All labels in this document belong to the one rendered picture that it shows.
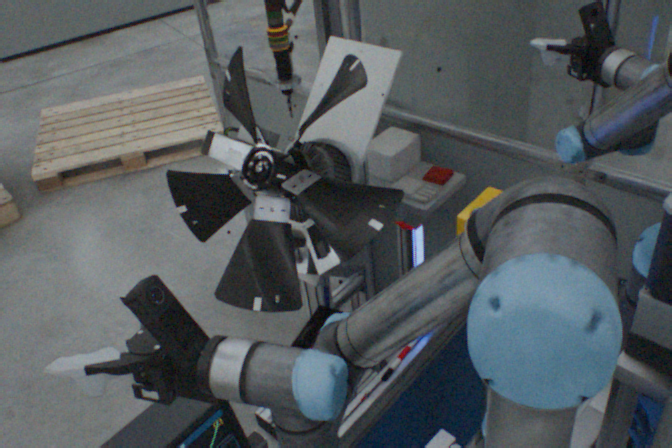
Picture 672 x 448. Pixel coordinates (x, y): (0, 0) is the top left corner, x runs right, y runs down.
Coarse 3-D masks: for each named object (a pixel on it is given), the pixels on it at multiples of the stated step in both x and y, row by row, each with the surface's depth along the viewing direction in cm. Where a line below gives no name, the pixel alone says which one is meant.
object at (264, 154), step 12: (252, 156) 157; (264, 156) 154; (276, 156) 152; (288, 156) 157; (300, 156) 161; (252, 168) 156; (264, 168) 154; (276, 168) 151; (288, 168) 155; (300, 168) 161; (252, 180) 156; (264, 180) 154; (276, 180) 152; (264, 192) 155; (276, 192) 156
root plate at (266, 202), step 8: (256, 200) 158; (264, 200) 158; (272, 200) 159; (280, 200) 160; (288, 200) 160; (256, 208) 158; (264, 208) 158; (280, 208) 159; (288, 208) 160; (256, 216) 158; (264, 216) 158; (272, 216) 159; (280, 216) 159; (288, 216) 160
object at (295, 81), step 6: (288, 36) 135; (288, 48) 136; (294, 72) 140; (270, 78) 138; (276, 78) 138; (294, 78) 137; (300, 78) 137; (270, 84) 137; (276, 84) 136; (282, 84) 135; (288, 84) 135; (294, 84) 136
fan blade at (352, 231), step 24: (312, 192) 150; (336, 192) 149; (360, 192) 149; (384, 192) 147; (312, 216) 145; (336, 216) 144; (360, 216) 143; (384, 216) 142; (336, 240) 141; (360, 240) 140
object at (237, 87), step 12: (240, 48) 163; (240, 60) 163; (228, 72) 171; (240, 72) 164; (228, 84) 173; (240, 84) 164; (240, 96) 166; (228, 108) 179; (240, 108) 169; (240, 120) 174; (252, 120) 161; (252, 132) 166
